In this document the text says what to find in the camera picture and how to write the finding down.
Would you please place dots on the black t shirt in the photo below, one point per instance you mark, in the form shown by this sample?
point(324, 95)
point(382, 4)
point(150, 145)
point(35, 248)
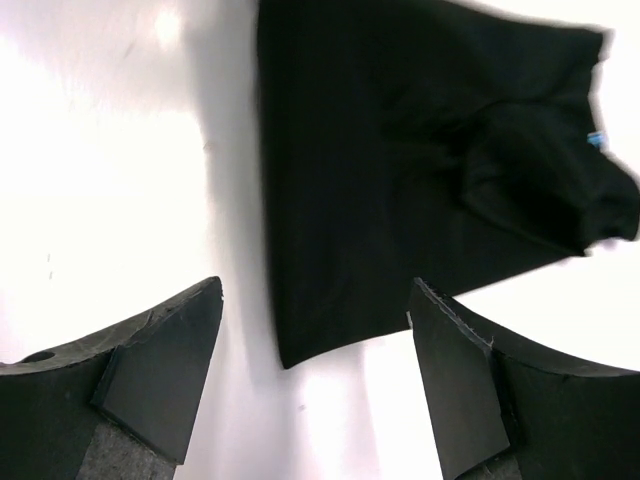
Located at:
point(421, 139)

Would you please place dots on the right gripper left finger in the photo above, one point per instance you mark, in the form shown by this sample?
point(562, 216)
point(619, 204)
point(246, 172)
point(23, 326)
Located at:
point(119, 403)

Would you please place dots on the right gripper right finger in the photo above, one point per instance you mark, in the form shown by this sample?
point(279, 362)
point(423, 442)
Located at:
point(503, 406)

